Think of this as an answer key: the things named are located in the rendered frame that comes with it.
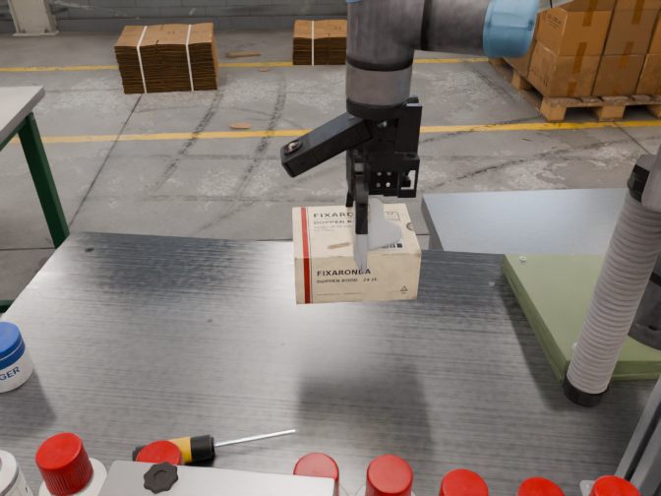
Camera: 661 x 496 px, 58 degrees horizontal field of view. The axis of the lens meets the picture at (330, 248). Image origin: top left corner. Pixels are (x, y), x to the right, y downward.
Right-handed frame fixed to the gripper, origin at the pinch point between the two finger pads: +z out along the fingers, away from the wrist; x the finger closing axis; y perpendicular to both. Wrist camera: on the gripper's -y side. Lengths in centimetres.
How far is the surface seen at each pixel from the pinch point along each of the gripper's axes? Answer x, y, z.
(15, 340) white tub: -5.0, -45.4, 11.2
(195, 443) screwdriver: -20.0, -20.3, 15.0
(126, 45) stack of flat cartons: 337, -113, 70
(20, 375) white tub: -6.4, -45.8, 16.5
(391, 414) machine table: -15.1, 4.4, 17.4
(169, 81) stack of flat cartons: 337, -89, 93
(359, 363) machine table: -5.7, 1.1, 17.4
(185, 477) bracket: -44.3, -14.7, -13.6
